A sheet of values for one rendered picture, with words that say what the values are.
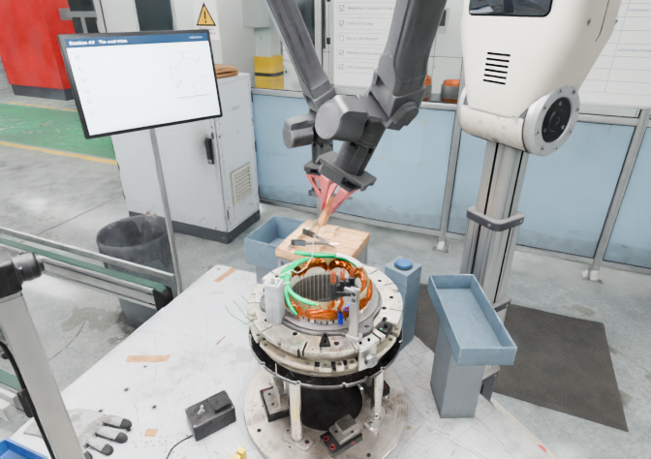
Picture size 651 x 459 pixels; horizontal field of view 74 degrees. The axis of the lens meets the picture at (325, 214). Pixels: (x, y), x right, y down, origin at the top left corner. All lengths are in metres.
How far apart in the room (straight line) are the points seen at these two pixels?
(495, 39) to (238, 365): 1.00
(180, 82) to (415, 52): 1.26
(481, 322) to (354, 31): 2.36
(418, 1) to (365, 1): 2.45
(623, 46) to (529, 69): 1.99
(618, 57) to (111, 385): 2.77
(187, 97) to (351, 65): 1.55
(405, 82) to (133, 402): 0.97
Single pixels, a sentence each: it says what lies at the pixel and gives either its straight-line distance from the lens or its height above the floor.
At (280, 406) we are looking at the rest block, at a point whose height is 0.84.
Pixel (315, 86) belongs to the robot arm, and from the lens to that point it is 1.03.
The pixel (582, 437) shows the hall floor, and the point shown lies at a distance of 2.32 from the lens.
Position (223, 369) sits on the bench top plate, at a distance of 1.24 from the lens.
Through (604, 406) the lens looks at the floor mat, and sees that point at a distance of 2.48.
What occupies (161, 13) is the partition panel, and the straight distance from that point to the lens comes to 3.93.
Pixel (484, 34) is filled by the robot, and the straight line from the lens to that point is 1.03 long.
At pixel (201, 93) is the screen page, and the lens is 1.81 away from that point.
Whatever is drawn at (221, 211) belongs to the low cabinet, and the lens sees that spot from 3.25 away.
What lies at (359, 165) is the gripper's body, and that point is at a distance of 0.75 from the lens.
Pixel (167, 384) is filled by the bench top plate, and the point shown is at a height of 0.78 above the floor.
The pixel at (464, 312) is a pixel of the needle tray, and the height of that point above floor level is 1.02.
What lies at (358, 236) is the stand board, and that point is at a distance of 1.21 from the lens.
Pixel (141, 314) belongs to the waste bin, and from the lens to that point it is 2.62.
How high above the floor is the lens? 1.65
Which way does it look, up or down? 26 degrees down
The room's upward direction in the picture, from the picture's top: straight up
